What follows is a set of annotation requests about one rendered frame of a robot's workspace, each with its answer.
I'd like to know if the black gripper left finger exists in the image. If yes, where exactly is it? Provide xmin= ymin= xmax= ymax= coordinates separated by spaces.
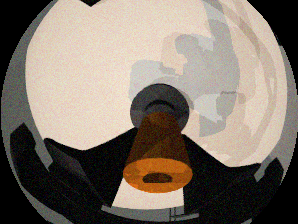
xmin=43 ymin=128 xmax=138 ymax=208

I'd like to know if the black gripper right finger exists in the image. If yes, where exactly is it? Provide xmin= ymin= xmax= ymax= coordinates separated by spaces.
xmin=182 ymin=135 xmax=261 ymax=214

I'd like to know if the orange knob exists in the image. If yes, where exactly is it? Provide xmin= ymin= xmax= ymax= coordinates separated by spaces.
xmin=122 ymin=112 xmax=193 ymax=193

